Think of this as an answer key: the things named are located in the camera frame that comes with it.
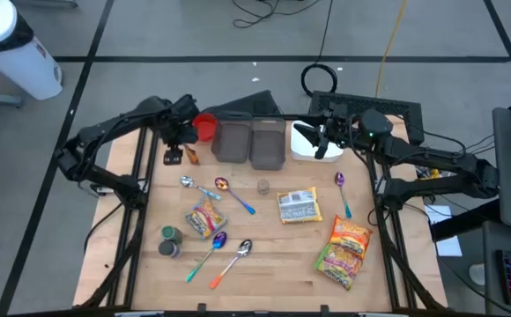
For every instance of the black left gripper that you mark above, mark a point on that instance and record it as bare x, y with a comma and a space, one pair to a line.
180, 132

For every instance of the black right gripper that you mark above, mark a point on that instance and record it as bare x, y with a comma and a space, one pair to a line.
339, 130

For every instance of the brown snack sachet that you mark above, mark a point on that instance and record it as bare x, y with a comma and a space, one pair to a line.
192, 155

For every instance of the white plastic bin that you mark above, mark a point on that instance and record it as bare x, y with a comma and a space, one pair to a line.
304, 152

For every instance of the blue yellow ramen packet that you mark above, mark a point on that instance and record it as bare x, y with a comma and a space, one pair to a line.
205, 218

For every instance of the green lid spice jar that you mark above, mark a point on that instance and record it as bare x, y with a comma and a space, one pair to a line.
172, 233

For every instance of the green ramen packet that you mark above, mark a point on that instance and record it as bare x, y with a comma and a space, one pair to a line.
338, 266

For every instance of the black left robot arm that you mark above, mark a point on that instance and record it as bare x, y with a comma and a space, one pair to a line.
105, 126

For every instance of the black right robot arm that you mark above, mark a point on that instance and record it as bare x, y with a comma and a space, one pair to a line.
436, 158

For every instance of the red plastic cup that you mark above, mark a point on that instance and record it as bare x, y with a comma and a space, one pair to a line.
205, 127

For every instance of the grey translucent plastic bin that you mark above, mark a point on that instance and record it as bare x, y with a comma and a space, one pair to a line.
268, 145
231, 141

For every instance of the small glass spice jar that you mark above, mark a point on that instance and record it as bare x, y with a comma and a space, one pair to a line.
263, 186

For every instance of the black lid spice jar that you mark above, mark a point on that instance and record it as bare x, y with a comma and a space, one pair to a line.
168, 249

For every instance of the orange ramen packet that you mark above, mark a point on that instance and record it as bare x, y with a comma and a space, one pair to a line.
351, 235

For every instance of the white paper sheet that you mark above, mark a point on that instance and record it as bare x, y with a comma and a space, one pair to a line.
451, 246

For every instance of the white trash can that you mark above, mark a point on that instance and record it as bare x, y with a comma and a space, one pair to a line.
17, 61

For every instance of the black aluminium table frame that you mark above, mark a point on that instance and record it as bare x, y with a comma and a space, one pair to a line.
133, 220

